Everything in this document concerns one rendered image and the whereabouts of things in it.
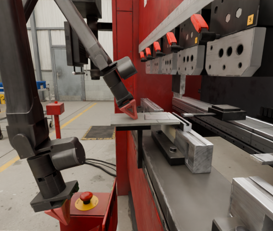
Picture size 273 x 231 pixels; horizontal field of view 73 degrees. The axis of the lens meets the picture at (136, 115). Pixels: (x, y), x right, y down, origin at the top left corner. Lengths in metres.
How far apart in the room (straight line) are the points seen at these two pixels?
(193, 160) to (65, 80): 7.84
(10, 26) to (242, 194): 0.55
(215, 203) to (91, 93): 7.66
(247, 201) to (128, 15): 1.49
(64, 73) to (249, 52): 8.04
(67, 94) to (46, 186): 7.84
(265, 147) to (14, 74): 0.74
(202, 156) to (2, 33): 0.58
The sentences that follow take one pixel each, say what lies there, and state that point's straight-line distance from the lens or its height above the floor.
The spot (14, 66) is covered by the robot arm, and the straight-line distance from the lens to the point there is 0.45.
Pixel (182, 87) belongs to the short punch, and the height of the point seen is 1.13.
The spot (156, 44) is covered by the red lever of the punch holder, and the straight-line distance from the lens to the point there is 0.86.
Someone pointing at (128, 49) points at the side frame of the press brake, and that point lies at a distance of 1.61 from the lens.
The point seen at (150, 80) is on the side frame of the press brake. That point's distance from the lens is 1.63.
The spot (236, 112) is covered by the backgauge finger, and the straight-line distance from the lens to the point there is 0.87.
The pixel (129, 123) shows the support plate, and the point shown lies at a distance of 0.68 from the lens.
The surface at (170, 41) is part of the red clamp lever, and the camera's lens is 0.65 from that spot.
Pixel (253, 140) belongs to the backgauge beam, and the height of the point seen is 0.94.
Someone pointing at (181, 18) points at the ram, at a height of 1.36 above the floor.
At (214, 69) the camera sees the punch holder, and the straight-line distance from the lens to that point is 0.45.
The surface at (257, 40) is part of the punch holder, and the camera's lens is 0.38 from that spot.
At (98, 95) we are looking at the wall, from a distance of 7.95.
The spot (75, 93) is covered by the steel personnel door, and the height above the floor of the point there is 0.32.
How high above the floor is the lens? 1.18
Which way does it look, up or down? 13 degrees down
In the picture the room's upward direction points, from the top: straight up
